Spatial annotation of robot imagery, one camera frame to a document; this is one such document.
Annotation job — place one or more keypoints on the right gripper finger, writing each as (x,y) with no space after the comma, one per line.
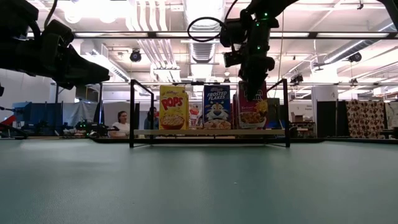
(255,88)

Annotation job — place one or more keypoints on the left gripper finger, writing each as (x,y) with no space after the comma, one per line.
(81,73)

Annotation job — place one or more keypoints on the Raisin Bran cereal box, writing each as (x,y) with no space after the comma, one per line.
(252,118)

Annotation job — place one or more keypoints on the Frosted Flakes cereal box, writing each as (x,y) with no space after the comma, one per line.
(217,105)

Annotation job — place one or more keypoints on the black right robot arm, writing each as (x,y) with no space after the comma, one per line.
(261,34)

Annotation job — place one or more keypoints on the Corn Pops cereal box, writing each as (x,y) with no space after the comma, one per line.
(172,105)

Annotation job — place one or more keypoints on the black background stand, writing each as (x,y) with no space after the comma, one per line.
(88,95)

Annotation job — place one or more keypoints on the grey tarp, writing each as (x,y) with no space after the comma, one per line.
(79,112)

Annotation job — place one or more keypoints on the black hanging ceiling device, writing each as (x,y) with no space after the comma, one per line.
(297,78)

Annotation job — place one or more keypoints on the cardboard box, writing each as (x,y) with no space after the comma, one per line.
(298,117)

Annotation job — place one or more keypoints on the background robot with green lights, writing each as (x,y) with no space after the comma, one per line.
(85,126)

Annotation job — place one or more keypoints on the blue partition screen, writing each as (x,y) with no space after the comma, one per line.
(40,113)

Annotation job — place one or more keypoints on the person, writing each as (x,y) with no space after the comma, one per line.
(122,126)
(152,119)

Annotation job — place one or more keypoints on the red background object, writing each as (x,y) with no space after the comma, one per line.
(7,122)

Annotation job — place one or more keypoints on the white cabinet with black door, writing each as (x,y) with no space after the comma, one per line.
(326,118)

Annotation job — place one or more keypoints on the overhead light bar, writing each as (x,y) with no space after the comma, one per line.
(151,35)

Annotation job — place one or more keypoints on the brown patterned curtain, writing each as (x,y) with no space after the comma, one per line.
(365,118)

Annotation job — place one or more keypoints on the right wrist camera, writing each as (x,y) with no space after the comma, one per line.
(232,59)

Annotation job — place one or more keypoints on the large silver ceiling duct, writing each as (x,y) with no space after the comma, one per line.
(202,49)

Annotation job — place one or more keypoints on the wooden shelf with black frame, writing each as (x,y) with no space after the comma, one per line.
(211,132)

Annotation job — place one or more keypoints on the black metal table frame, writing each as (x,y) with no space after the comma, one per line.
(311,140)

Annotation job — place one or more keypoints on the silver ceiling air duct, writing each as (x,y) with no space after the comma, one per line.
(345,51)

